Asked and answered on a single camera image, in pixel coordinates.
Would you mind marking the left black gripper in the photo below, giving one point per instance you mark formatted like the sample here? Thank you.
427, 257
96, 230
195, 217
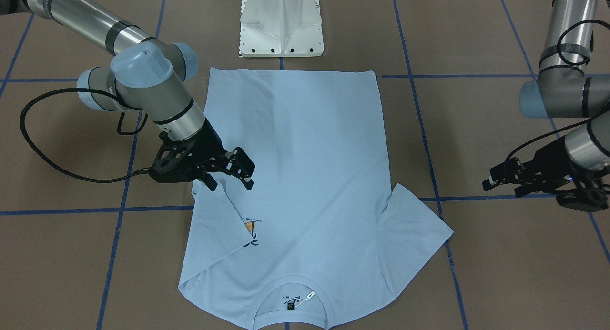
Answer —
553, 159

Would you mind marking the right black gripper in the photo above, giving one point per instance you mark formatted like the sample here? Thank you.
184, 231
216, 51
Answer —
208, 143

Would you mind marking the light blue t-shirt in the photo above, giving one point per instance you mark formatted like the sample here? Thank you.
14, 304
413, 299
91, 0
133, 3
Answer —
322, 237

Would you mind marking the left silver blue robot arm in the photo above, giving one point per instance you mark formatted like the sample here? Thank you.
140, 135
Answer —
562, 89

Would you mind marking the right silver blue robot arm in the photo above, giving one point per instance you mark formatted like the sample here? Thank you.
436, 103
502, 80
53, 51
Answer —
145, 74

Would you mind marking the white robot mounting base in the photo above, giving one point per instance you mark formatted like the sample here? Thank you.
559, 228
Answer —
280, 28

